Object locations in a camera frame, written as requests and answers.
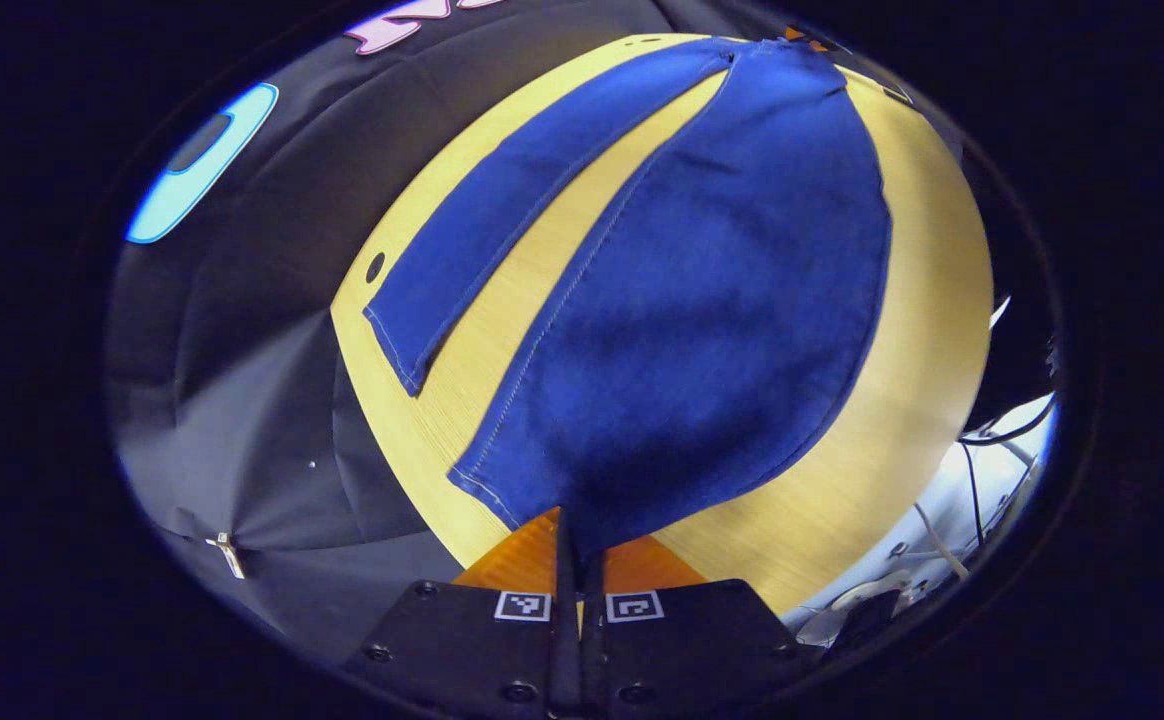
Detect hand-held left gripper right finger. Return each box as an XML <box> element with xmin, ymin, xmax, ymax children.
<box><xmin>582</xmin><ymin>535</ymin><xmax>828</xmax><ymax>714</ymax></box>

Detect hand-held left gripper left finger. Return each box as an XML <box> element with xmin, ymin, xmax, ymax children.
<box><xmin>342</xmin><ymin>507</ymin><xmax>583</xmax><ymax>716</ymax></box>

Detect blue denim jeans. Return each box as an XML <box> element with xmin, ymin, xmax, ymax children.
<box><xmin>362</xmin><ymin>35</ymin><xmax>893</xmax><ymax>561</ymax></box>

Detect silver metal cloth clip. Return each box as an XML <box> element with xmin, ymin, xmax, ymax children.
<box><xmin>205</xmin><ymin>533</ymin><xmax>246</xmax><ymax>581</ymax></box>

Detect white cable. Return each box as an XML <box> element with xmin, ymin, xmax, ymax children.
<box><xmin>914</xmin><ymin>503</ymin><xmax>971</xmax><ymax>581</ymax></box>

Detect black cable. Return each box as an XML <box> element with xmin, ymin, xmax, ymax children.
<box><xmin>960</xmin><ymin>443</ymin><xmax>985</xmax><ymax>549</ymax></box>
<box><xmin>957</xmin><ymin>395</ymin><xmax>1056</xmax><ymax>447</ymax></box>

